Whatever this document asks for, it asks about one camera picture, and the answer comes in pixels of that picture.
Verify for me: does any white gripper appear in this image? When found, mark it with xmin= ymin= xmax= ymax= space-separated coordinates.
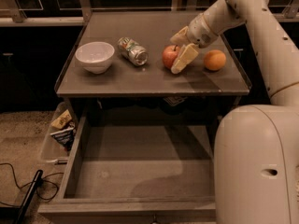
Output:
xmin=170 ymin=14 xmax=218 ymax=74

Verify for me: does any red apple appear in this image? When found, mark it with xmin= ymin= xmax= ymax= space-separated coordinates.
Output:
xmin=162 ymin=45 xmax=180 ymax=69

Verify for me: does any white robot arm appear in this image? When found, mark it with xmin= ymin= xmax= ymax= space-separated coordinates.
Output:
xmin=171 ymin=0 xmax=299 ymax=224

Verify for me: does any grey cabinet with top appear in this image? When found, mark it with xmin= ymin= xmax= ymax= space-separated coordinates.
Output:
xmin=56 ymin=11 xmax=251 ymax=125

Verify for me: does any open grey top drawer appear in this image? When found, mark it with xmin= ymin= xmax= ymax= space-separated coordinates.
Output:
xmin=38 ymin=118 xmax=216 ymax=224

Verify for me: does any orange fruit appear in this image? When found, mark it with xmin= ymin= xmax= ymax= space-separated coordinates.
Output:
xmin=204 ymin=49 xmax=226 ymax=71

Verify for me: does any silver green soda can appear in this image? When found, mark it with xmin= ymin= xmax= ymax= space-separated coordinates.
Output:
xmin=118 ymin=37 xmax=149 ymax=66

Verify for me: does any white ceramic bowl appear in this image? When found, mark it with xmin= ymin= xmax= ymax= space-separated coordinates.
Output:
xmin=75 ymin=42 xmax=115 ymax=74

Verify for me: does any yellow snack packet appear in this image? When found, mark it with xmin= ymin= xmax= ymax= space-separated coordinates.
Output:
xmin=50 ymin=109 xmax=72 ymax=129

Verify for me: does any dark blue snack bag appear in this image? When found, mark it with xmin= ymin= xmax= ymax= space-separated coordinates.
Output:
xmin=50 ymin=127 xmax=76 ymax=151

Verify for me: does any clear plastic bin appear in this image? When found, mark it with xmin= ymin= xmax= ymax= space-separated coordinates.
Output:
xmin=40 ymin=102 xmax=77 ymax=164

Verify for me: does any black bar on floor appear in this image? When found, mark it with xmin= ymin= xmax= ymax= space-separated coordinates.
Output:
xmin=13 ymin=170 xmax=43 ymax=224

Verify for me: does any grey railing frame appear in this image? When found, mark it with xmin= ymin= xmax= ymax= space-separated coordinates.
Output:
xmin=0 ymin=0 xmax=299 ymax=28

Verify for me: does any black cable on floor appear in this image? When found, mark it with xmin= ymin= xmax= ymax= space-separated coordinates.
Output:
xmin=0 ymin=161 xmax=65 ymax=207

